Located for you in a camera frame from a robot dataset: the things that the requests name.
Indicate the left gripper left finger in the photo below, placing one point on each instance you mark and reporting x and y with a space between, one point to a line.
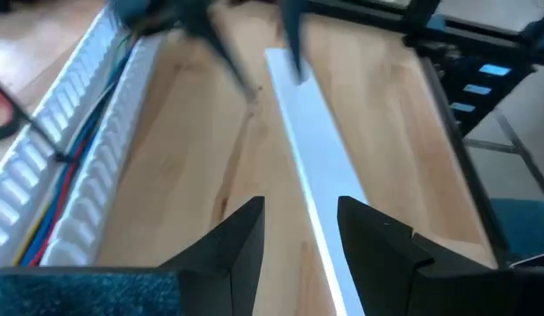
228 263

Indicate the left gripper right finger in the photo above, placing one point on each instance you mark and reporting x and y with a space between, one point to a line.
377 263

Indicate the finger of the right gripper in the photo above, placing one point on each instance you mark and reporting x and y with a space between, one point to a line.
215 39
296 30

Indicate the white duct cover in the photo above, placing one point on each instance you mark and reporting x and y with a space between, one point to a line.
316 145

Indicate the black metal table frame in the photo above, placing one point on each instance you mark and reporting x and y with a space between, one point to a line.
469 175

